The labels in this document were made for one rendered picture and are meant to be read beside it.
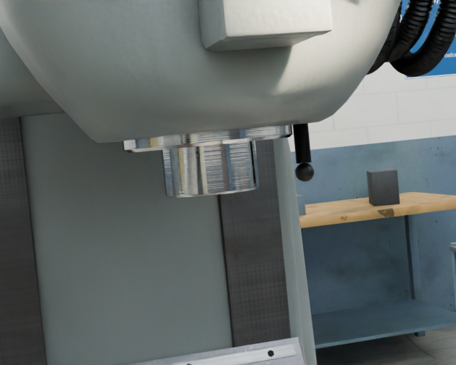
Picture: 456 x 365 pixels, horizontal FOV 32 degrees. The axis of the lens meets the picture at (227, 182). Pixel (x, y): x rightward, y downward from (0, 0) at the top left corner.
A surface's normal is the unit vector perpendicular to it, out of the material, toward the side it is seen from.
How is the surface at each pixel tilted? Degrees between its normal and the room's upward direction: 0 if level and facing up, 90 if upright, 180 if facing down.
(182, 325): 90
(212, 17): 90
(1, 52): 90
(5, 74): 99
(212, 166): 90
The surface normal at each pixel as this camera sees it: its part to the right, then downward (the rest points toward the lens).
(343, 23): 0.52, 0.14
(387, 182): -0.07, 0.06
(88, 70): -0.47, 0.57
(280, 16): 0.25, 0.03
